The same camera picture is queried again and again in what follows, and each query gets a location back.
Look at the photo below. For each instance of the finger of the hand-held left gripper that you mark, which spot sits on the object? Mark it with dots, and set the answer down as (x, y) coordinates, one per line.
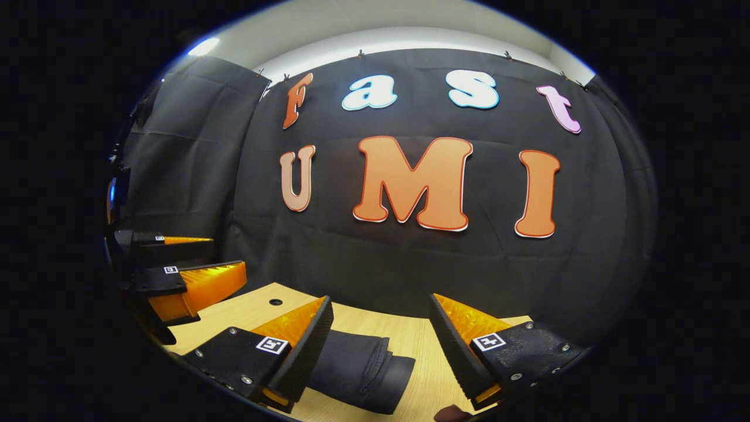
(146, 249)
(158, 280)

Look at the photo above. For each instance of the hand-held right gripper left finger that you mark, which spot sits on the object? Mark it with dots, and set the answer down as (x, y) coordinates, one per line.
(307, 351)

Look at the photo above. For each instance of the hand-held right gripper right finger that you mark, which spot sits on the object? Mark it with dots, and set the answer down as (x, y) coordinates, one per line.
(454, 349)

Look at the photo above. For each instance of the black backdrop cloth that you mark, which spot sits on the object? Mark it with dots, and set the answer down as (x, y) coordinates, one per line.
(351, 258)

